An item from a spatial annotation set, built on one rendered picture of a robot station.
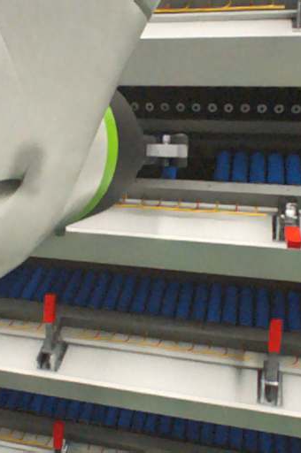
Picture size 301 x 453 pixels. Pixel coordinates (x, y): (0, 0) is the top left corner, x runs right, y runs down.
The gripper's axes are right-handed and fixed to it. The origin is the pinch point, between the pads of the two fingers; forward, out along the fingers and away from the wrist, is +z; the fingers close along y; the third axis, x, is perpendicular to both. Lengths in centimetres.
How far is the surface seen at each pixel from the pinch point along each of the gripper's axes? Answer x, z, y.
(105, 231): 8.6, -4.2, 3.0
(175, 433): 39.6, 8.5, -3.9
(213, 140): -1.7, 9.0, -6.8
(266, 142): -1.7, 9.0, -13.4
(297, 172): 1.7, 3.8, -16.8
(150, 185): 3.7, -0.5, -0.9
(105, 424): 40.1, 8.4, 6.6
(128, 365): 26.1, 0.7, 1.3
